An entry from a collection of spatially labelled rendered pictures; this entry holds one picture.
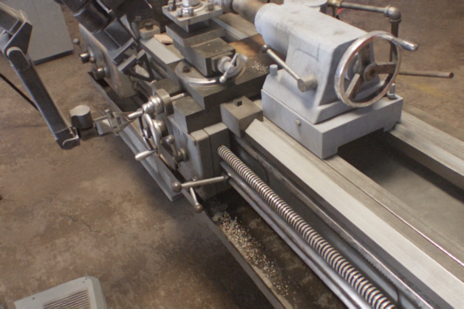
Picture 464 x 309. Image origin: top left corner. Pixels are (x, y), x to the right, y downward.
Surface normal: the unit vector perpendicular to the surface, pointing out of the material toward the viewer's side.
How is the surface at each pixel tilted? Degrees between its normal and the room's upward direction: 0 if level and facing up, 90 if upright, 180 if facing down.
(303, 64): 76
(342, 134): 90
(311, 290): 0
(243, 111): 0
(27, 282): 0
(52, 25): 90
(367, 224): 36
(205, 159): 90
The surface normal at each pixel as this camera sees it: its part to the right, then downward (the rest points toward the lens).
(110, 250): -0.10, -0.81
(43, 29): 0.58, 0.43
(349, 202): -0.58, -0.45
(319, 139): -0.86, 0.36
